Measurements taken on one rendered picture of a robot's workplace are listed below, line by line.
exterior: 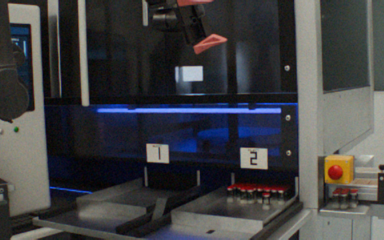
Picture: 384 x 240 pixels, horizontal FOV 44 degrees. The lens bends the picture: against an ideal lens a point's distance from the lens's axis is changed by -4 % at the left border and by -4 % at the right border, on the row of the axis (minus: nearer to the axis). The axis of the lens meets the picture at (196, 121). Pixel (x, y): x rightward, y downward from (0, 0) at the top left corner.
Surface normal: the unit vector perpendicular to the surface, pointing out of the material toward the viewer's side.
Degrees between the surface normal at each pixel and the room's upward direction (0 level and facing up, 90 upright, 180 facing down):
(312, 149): 90
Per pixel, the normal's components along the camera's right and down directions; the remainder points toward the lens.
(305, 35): -0.49, 0.09
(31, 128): 0.77, 0.03
